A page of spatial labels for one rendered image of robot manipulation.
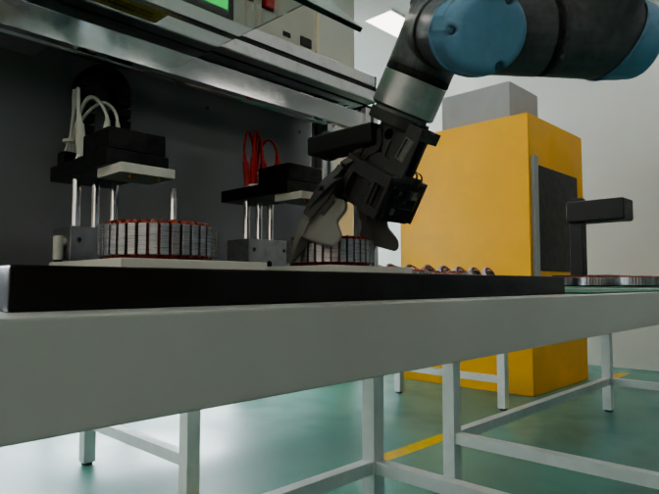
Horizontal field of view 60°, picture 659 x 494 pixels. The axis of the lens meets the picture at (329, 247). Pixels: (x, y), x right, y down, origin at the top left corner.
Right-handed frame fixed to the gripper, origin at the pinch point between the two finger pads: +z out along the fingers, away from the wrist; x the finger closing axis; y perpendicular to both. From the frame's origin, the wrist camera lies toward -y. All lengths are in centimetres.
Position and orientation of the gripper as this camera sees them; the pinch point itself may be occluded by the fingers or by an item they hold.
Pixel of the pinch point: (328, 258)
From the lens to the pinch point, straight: 73.5
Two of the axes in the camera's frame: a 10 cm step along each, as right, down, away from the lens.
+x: 6.9, 0.5, 7.2
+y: 6.2, 4.6, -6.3
